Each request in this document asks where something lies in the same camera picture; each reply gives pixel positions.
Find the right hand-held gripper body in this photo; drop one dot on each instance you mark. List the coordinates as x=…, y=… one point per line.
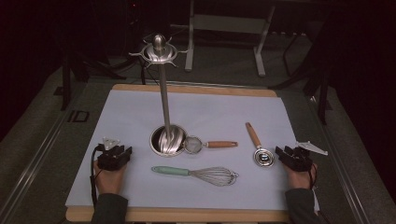
x=300, y=160

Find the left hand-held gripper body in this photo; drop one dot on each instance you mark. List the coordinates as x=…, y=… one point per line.
x=109, y=160

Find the steel utensil stand with hooks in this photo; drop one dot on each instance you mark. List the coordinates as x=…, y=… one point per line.
x=165, y=102

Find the person's right hand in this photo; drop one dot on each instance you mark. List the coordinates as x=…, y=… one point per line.
x=297, y=179

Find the person's left hand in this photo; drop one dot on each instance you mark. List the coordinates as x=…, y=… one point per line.
x=109, y=182

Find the black floor stand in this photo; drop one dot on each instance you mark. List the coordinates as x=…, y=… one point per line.
x=66, y=87
x=323, y=96

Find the white paper mat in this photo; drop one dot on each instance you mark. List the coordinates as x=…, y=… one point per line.
x=218, y=105

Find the grey metal frame stand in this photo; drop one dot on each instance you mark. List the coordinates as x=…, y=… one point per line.
x=227, y=24

